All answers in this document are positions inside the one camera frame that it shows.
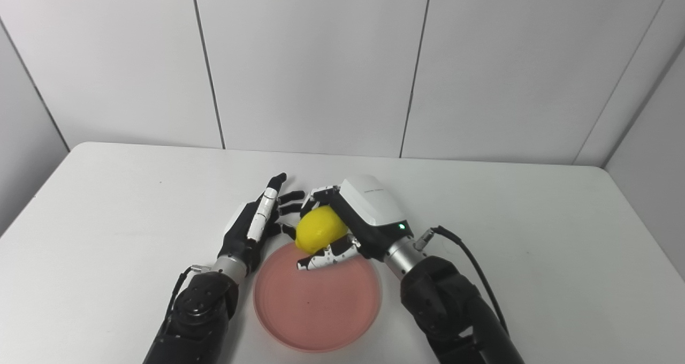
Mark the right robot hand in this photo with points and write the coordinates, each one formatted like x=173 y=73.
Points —
x=364 y=219

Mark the pink plate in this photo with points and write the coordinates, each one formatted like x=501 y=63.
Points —
x=318 y=305

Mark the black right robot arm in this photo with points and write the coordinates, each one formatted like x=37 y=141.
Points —
x=449 y=310

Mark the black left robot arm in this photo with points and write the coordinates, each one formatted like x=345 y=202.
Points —
x=198 y=310

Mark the yellow lemon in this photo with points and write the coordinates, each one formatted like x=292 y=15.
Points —
x=320 y=229

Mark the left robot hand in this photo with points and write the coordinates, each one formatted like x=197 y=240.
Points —
x=257 y=222

